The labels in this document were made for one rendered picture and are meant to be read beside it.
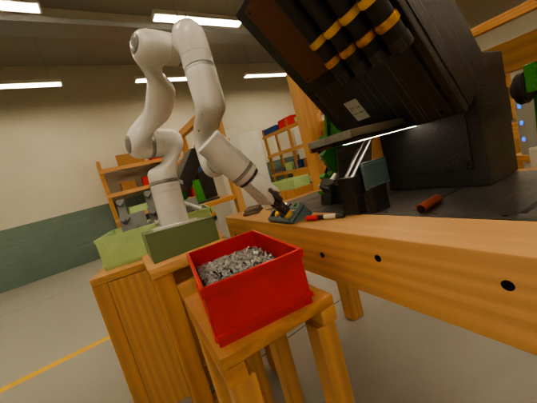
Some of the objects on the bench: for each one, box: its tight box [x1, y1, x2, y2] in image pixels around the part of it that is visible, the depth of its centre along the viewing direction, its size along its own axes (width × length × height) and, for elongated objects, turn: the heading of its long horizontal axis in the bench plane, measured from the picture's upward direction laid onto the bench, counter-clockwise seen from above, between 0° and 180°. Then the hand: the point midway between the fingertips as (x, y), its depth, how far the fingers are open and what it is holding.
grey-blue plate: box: [360, 156, 390, 213], centre depth 74 cm, size 10×2×14 cm, turn 2°
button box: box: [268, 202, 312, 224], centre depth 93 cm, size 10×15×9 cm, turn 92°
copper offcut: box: [416, 194, 443, 213], centre depth 64 cm, size 9×2×2 cm, turn 8°
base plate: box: [265, 170, 537, 221], centre depth 90 cm, size 42×110×2 cm, turn 92°
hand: (282, 208), depth 86 cm, fingers closed
